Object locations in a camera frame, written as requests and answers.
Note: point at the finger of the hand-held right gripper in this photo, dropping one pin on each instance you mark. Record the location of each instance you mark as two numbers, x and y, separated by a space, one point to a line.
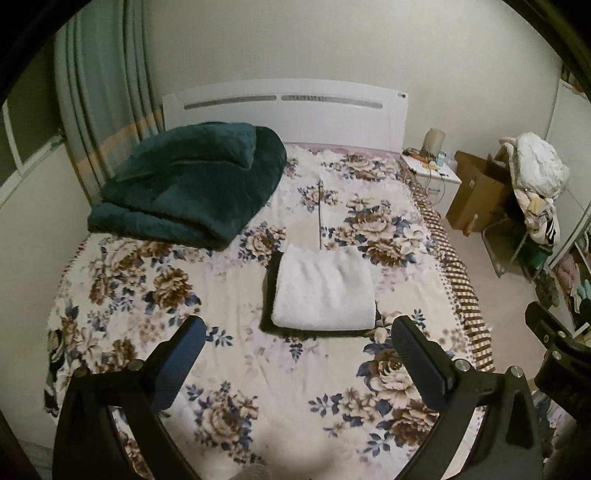
547 325

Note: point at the black garment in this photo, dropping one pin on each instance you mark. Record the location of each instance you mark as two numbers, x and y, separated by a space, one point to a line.
269 302

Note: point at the dark green blanket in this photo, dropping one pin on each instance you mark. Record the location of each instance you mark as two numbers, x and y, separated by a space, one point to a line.
184 184

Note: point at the white fluffy garment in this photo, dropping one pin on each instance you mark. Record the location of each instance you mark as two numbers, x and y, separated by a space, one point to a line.
323 286

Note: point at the beige table lamp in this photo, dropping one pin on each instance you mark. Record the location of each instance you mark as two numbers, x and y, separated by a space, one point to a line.
435 140

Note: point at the pile of clothes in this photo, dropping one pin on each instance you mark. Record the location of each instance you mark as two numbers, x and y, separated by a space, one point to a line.
544 224

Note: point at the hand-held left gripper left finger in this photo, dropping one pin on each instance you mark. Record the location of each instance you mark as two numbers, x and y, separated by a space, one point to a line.
184 355

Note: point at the white shelf unit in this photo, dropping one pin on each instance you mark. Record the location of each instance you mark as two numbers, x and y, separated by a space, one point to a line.
570 115

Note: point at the white bed headboard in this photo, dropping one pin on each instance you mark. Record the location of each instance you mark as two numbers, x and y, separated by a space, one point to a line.
323 124

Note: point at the metal frame chair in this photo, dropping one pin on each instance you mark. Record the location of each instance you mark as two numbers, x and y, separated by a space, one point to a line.
490 251

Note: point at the bed with floral sheet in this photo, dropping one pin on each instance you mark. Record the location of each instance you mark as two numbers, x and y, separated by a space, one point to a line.
240 415

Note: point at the grey-green curtain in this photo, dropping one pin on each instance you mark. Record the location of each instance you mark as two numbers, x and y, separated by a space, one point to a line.
106 92

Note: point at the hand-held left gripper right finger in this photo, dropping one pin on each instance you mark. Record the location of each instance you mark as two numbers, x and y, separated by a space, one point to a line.
415 360

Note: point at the small pale blue bottle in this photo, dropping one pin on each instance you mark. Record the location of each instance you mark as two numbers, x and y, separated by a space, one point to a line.
441 159

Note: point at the white plastic bag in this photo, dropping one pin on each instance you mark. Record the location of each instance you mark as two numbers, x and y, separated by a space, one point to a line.
541 161

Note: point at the white window frame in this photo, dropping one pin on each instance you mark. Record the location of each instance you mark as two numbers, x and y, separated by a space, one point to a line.
27 154

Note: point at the brown cardboard box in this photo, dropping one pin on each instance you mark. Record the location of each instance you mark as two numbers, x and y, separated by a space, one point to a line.
480 194

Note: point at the white nightstand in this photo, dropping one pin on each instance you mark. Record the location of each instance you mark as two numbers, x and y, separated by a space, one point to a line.
450 190

